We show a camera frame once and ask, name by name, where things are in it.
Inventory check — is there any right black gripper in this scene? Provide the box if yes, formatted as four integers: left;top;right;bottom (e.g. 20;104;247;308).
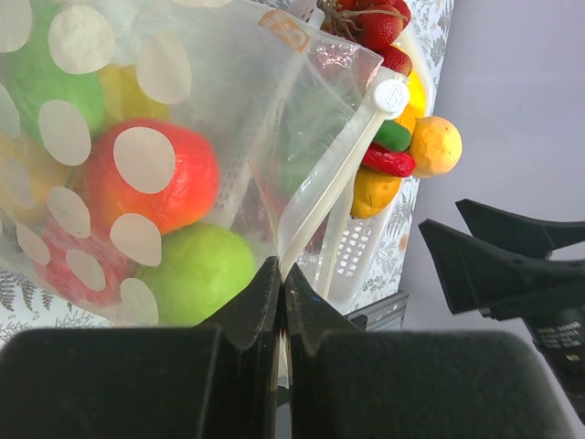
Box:
419;198;584;393

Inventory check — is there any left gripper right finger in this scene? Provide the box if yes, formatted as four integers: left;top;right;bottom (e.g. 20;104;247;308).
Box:
282;267;574;438

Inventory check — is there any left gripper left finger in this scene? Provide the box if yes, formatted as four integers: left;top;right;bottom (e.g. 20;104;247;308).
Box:
1;257;281;438

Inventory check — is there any green apple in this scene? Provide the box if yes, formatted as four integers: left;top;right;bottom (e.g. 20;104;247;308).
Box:
137;222;257;326

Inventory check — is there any pink peach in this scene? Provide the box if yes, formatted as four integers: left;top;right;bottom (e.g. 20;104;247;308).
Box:
35;220;134;307

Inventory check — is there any red yellow apple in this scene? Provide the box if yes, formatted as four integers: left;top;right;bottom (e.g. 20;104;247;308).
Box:
84;118;220;234

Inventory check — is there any yellow lemon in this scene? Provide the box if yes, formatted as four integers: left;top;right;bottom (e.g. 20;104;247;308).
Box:
1;134;71;227

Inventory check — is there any yellow star fruit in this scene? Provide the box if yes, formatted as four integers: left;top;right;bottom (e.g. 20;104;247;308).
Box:
98;64;169;127

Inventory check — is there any light green chayote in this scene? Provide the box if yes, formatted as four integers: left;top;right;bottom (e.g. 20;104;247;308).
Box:
1;1;105;143

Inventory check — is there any clear dotted zip bag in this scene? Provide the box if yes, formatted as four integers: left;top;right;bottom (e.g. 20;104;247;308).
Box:
1;1;410;327

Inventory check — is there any yellow orange round fruit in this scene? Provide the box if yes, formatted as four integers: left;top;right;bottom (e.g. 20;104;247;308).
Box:
409;115;463;178

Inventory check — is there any white plastic fruit tray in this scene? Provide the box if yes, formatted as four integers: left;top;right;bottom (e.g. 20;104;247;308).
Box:
324;1;454;314

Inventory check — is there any red chili pepper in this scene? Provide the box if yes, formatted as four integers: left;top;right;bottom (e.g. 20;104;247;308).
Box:
361;143;416;177

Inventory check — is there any orange mango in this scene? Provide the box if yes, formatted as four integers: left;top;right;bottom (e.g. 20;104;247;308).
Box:
350;167;401;220

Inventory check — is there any green cucumber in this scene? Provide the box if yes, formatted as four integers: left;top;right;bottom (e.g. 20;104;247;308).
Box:
373;121;411;152

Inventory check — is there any yellow bell pepper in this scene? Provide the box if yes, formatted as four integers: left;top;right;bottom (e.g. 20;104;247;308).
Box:
395;70;426;134

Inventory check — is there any red lychee bunch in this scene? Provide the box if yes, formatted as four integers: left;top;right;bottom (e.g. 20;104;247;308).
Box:
316;0;413;77

